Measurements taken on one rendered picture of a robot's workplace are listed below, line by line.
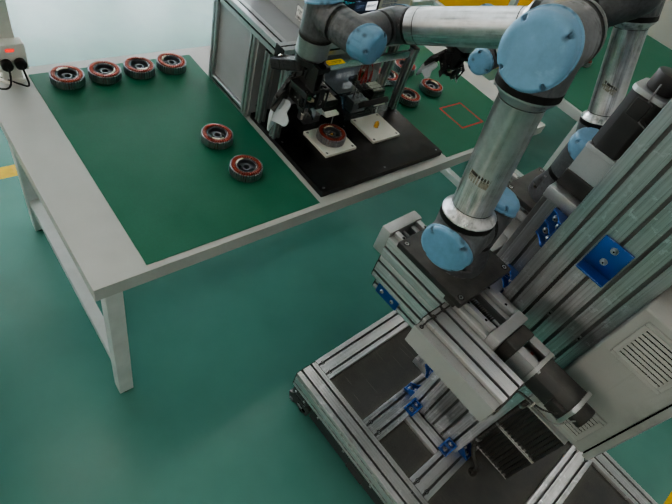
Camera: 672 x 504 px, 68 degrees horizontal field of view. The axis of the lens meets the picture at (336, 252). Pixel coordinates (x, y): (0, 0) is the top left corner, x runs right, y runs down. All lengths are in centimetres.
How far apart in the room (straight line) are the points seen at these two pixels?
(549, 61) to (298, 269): 183
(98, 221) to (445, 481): 142
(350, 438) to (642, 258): 111
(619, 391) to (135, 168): 149
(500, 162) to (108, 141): 129
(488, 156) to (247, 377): 147
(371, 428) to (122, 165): 123
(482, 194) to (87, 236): 106
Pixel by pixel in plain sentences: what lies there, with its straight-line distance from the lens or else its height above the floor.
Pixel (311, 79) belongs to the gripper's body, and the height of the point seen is 132.
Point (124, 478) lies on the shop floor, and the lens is 198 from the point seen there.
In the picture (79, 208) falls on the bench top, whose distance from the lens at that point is 161.
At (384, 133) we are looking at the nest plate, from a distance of 207.
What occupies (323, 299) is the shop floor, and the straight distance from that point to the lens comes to 239.
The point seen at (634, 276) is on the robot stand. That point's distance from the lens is 126.
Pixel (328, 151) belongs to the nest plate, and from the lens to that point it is 188.
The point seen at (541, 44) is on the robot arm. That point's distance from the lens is 85.
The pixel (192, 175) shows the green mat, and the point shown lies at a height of 75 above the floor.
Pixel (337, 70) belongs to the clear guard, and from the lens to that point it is 178.
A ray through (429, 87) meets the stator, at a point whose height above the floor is 79.
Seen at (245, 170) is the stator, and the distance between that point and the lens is 172.
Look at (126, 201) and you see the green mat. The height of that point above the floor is 75.
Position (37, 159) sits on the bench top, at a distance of 178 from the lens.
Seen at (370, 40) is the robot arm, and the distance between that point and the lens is 105.
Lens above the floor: 190
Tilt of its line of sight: 47 degrees down
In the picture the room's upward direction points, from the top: 22 degrees clockwise
